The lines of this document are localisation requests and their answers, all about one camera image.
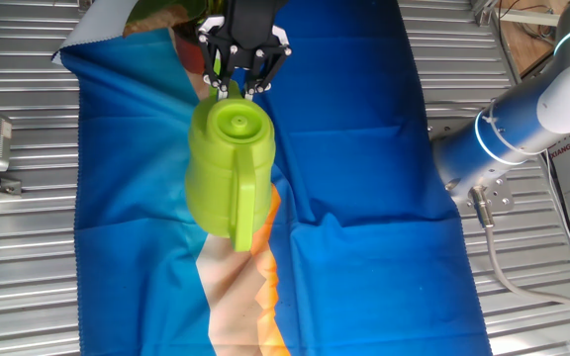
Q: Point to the green plastic watering can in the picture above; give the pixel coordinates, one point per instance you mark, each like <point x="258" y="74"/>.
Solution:
<point x="225" y="163"/>

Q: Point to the potted anthurium plant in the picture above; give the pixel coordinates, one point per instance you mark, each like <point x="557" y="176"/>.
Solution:
<point x="191" y="57"/>

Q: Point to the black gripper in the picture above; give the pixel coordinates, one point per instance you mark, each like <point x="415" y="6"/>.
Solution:
<point x="248" y="29"/>

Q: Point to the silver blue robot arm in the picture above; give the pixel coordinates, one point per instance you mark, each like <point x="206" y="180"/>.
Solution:
<point x="512" y="128"/>

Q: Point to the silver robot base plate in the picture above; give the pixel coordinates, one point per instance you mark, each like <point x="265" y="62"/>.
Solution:
<point x="503" y="195"/>

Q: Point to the blue printed cloth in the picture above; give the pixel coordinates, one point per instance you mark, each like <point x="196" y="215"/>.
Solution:
<point x="364" y="272"/>

